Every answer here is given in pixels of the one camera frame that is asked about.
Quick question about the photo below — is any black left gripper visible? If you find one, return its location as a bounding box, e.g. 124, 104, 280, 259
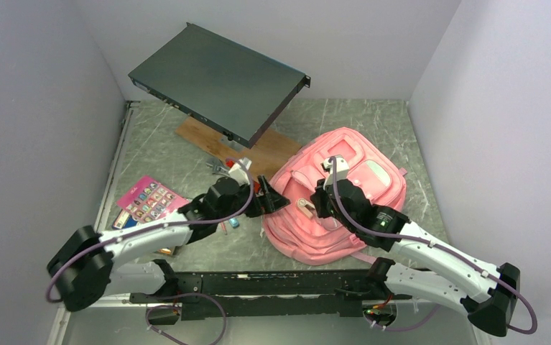
216, 174, 290, 223

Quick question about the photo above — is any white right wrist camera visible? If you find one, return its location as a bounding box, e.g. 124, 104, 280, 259
321, 155, 350, 178

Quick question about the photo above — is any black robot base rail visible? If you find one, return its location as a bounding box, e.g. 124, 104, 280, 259
130, 269, 409, 321

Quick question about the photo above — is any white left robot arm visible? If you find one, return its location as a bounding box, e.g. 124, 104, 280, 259
45, 176, 290, 312

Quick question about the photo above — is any dark metal rack unit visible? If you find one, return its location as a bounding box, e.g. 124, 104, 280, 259
128, 23, 311, 148

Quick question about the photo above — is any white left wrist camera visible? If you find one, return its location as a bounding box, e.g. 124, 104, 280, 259
226, 157, 253, 185

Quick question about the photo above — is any brown wooden board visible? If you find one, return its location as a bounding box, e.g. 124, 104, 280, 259
175, 117, 302, 179

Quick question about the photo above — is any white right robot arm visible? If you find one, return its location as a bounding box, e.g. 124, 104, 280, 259
310, 178, 524, 337

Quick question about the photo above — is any aluminium frame rail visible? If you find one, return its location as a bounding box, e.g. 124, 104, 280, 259
46, 101, 140, 345

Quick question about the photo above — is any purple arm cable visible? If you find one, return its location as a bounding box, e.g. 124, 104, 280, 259
327, 156, 539, 335
45, 157, 257, 304

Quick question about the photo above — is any pink student backpack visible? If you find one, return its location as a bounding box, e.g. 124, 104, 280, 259
261, 126, 408, 267

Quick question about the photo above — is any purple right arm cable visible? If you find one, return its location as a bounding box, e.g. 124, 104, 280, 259
327, 156, 539, 335

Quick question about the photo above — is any pink sticker book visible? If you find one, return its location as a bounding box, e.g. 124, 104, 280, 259
116, 175, 189, 224

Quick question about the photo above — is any orange handled adjustable wrench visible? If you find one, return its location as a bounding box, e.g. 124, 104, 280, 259
206, 157, 230, 175

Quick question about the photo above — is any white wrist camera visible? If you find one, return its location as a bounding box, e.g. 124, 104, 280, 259
226, 157, 253, 185
321, 155, 350, 178

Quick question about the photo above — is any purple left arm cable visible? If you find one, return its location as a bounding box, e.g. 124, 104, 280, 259
45, 157, 257, 304

